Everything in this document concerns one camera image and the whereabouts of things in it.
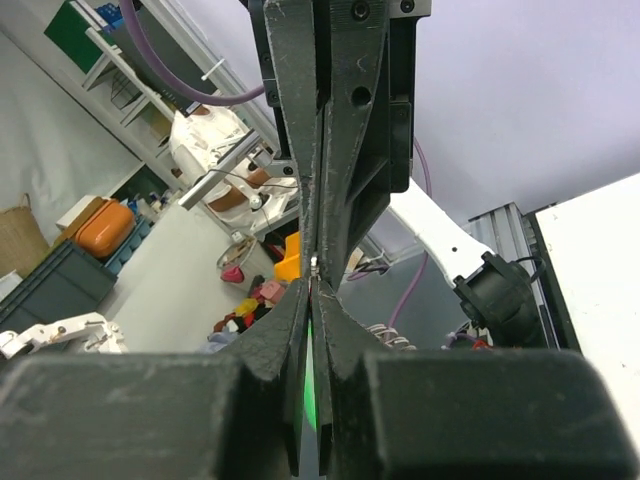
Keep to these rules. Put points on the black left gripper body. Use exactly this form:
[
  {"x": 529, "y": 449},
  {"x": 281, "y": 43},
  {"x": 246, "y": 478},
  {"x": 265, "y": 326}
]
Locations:
[{"x": 385, "y": 157}]

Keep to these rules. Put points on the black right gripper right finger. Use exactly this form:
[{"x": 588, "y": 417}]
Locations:
[{"x": 458, "y": 414}]

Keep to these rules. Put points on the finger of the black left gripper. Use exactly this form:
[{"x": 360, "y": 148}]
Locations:
[
  {"x": 292, "y": 28},
  {"x": 357, "y": 34}
]

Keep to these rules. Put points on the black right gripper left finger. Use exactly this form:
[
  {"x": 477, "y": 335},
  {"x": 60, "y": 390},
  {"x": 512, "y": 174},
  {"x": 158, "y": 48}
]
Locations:
[{"x": 234, "y": 414}]

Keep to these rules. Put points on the green plastic key tag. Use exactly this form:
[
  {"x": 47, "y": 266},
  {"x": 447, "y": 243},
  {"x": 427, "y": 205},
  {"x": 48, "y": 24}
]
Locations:
[{"x": 309, "y": 390}]

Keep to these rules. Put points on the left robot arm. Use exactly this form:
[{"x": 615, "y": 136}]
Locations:
[{"x": 495, "y": 294}]

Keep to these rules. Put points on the yellow plastic object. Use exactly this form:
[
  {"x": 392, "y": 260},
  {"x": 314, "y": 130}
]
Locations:
[{"x": 289, "y": 268}]

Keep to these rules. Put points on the white shelf unit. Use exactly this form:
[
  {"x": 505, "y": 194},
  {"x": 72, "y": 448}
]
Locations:
[{"x": 98, "y": 58}]

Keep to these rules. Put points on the dark grey storage crate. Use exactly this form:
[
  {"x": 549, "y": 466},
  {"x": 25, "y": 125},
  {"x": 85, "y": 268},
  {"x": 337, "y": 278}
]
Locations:
[{"x": 67, "y": 283}]

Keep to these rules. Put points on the orange case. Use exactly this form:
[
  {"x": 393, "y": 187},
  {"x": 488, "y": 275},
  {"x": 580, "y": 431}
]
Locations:
[{"x": 103, "y": 233}]

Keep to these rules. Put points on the wicker basket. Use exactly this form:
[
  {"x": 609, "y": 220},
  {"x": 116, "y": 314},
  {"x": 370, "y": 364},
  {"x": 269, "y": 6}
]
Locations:
[{"x": 23, "y": 245}]

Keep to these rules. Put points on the aluminium frame rail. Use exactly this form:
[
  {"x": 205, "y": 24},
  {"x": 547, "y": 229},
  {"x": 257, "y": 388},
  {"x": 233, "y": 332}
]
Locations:
[{"x": 514, "y": 235}]

